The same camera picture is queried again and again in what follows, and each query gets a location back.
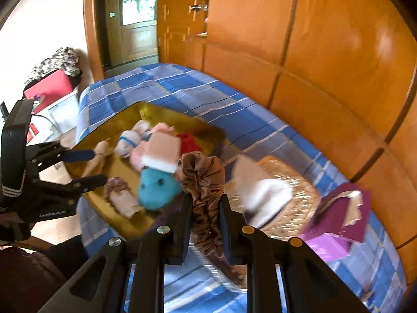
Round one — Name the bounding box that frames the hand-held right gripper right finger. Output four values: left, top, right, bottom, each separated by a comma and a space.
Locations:
219, 196, 370, 313

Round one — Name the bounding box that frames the black white patterned cloth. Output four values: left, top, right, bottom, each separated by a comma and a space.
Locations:
24, 47, 80, 85

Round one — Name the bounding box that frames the blue plaid blanket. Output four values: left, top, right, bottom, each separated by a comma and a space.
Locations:
76, 63, 408, 313

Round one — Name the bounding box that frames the pale pink white towel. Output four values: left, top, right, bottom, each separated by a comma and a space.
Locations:
234, 154, 294, 229

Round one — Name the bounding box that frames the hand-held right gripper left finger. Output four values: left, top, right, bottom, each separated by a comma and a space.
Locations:
37, 192, 194, 313

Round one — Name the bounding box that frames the beige rolled cloth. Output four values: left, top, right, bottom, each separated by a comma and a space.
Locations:
111, 191, 141, 219

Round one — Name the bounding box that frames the beige sock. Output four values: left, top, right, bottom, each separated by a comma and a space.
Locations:
81, 140, 113, 178

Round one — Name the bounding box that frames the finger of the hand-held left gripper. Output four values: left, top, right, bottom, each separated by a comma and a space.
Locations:
33, 174, 109, 203
28, 140, 96, 170

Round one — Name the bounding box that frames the teal plush toy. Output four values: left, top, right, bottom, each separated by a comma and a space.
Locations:
137, 166, 183, 211

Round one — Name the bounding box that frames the wooden room door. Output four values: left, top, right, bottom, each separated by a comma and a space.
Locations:
156, 0, 210, 72

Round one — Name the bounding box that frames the mauve scrunchie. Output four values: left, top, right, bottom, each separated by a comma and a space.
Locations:
103, 176, 131, 199

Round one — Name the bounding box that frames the person's dark clothing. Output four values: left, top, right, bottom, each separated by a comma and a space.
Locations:
0, 235, 93, 313

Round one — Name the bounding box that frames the brown satin scrunchie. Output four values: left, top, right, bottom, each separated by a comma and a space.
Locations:
173, 152, 226, 260

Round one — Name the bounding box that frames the gold tray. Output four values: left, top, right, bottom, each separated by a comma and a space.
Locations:
65, 102, 227, 240

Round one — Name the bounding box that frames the white plush toy blue ribbon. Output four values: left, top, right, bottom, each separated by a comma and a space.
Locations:
114, 121, 152, 159

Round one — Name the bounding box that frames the purple box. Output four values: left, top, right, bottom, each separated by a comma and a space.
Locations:
300, 183, 372, 263

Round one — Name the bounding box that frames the red cloth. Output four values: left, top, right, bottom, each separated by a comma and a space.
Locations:
176, 133, 200, 155

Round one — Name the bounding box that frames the wooden door with glass pane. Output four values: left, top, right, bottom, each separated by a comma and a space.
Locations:
119, 0, 159, 67

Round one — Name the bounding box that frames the pink terry towel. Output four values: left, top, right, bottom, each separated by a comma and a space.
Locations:
130, 130, 182, 173

